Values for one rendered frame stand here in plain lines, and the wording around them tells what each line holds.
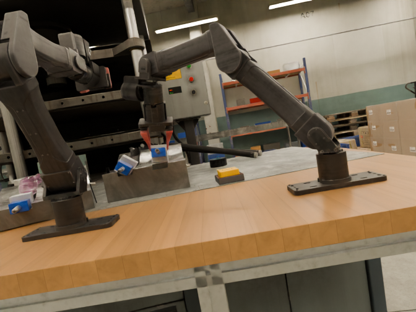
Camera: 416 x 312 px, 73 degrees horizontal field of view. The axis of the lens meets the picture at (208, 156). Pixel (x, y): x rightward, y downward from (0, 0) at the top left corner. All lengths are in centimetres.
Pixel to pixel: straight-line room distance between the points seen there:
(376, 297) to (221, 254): 86
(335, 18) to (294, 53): 129
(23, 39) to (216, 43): 39
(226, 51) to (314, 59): 738
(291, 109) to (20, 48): 54
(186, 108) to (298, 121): 119
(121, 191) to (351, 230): 66
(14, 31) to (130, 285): 48
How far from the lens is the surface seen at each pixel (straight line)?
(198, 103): 178
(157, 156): 86
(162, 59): 81
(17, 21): 64
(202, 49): 75
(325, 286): 114
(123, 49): 175
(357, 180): 68
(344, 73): 820
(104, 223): 66
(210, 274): 50
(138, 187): 91
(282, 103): 67
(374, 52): 856
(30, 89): 62
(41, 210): 92
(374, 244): 56
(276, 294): 108
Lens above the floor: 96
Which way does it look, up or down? 5 degrees down
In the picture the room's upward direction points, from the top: 10 degrees counter-clockwise
